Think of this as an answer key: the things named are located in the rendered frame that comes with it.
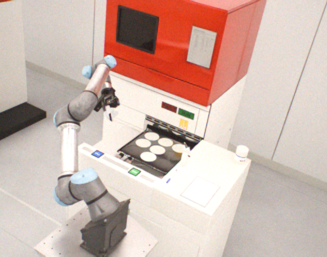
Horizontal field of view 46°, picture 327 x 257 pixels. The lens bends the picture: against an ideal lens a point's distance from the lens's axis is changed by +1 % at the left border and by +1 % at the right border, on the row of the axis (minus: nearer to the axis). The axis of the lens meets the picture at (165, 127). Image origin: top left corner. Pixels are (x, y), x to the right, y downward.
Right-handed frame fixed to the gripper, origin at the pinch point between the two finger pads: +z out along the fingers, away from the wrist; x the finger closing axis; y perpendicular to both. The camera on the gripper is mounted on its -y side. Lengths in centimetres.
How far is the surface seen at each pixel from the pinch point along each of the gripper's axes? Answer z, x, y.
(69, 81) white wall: -218, 158, -134
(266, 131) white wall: -51, 200, 65
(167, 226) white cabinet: 64, 28, 7
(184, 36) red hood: -29, 1, 59
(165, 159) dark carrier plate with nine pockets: 20.0, 36.5, 13.5
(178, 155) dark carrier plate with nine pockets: 17, 44, 20
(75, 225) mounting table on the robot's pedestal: 58, -9, -26
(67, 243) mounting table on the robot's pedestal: 68, -15, -26
